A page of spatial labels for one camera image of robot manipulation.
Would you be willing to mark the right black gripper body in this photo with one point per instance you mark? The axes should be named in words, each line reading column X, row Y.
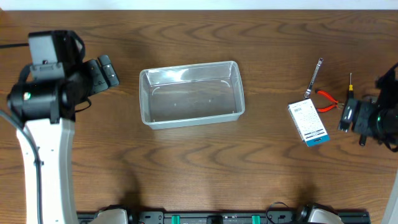
column 368, row 117

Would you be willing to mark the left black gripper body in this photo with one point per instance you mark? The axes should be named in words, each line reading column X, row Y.
column 94, row 76

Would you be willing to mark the white blue cardboard box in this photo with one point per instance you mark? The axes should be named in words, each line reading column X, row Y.
column 308, row 123

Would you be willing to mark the clear plastic container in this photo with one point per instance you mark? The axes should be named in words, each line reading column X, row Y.
column 191, row 95

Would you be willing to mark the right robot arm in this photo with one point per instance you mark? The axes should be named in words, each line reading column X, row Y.
column 387, row 100

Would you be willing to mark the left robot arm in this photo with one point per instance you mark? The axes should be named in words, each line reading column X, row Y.
column 43, row 105

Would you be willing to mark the black yellow screwdriver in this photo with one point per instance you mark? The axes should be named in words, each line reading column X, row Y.
column 350, row 88

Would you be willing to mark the silver wrench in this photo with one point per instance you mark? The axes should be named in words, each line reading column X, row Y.
column 312, row 81

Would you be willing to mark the red handled pliers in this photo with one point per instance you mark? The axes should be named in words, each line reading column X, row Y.
column 334, row 104

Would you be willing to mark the small black handled hammer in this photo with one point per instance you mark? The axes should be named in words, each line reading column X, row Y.
column 362, row 140

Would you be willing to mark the black mounting rail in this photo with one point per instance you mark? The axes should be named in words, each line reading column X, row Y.
column 278, row 217

